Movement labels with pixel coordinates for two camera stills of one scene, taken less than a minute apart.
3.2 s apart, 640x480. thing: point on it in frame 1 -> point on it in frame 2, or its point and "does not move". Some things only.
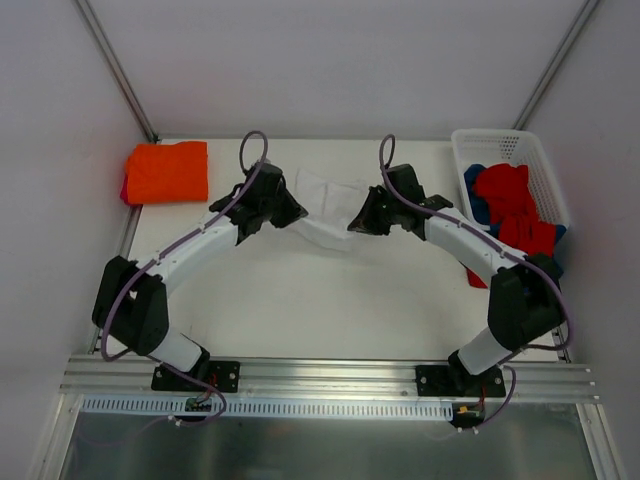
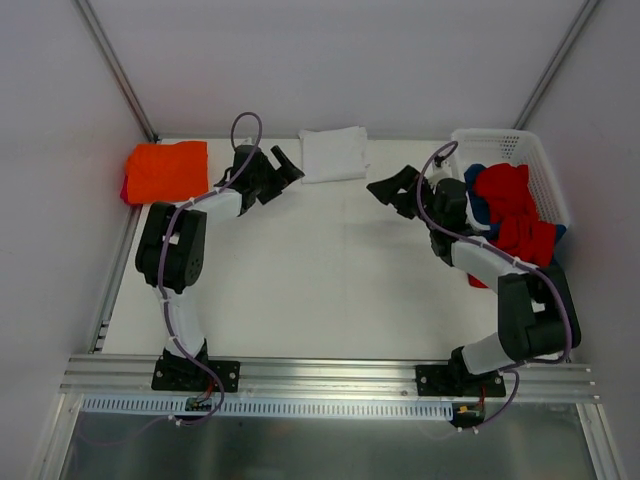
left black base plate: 223,377 does not move
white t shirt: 330,205 -> 333,154
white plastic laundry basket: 473,147 does not move
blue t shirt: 479,209 does not move
